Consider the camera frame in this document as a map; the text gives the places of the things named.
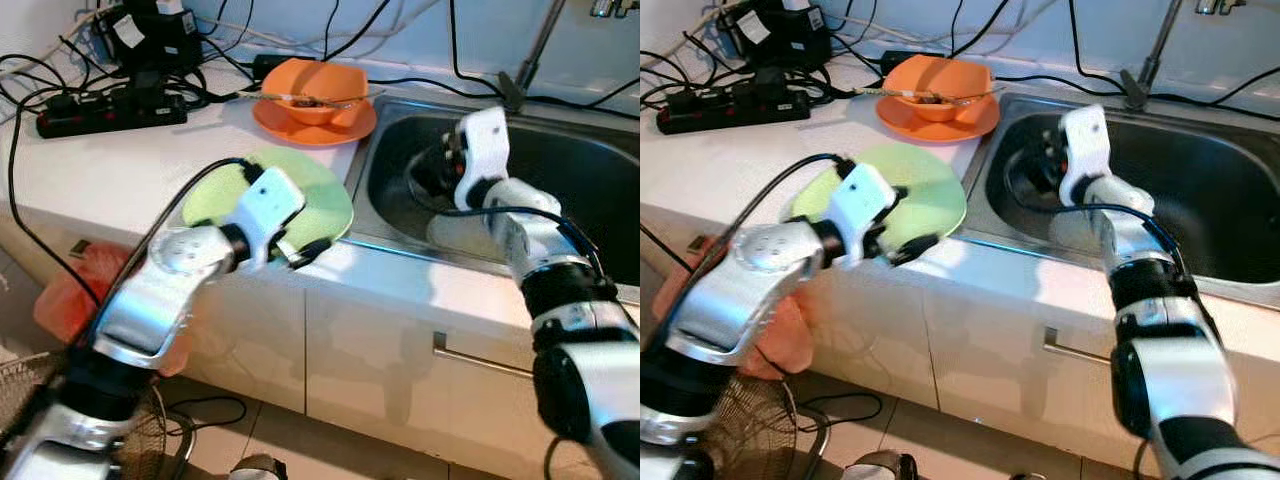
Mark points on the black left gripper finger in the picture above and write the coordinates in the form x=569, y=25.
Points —
x=312, y=251
x=918, y=250

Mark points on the green plate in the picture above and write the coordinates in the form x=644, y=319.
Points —
x=930, y=190
x=320, y=190

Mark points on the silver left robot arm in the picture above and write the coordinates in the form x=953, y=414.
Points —
x=760, y=280
x=160, y=290

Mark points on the narrow white cabinet door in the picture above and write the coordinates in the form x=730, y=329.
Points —
x=880, y=340
x=255, y=340

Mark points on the thin metal utensil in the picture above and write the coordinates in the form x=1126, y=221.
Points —
x=970, y=97
x=350, y=99

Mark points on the orange plate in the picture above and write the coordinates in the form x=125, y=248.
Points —
x=320, y=135
x=940, y=132

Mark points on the orange plastic bag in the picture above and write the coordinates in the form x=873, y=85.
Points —
x=65, y=300
x=790, y=340

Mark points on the stainless steel sink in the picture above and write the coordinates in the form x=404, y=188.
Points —
x=580, y=160
x=1220, y=190

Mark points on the orange bowl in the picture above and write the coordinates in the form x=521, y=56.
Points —
x=935, y=75
x=310, y=78

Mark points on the metal faucet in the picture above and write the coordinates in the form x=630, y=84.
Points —
x=535, y=50
x=1155, y=50

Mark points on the tan rough utensil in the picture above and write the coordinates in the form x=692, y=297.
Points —
x=895, y=92
x=275, y=96

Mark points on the small black adapter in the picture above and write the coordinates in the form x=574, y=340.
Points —
x=895, y=60
x=268, y=66

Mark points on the black power strip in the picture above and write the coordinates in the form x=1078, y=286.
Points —
x=730, y=108
x=110, y=112

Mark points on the large black charger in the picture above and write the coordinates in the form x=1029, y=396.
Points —
x=160, y=40
x=790, y=40

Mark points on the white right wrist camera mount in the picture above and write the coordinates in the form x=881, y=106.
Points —
x=1085, y=145
x=485, y=150

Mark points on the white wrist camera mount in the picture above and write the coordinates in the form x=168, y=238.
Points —
x=865, y=205
x=270, y=205
x=1085, y=145
x=485, y=150

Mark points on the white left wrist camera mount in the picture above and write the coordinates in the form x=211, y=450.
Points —
x=865, y=205
x=270, y=205

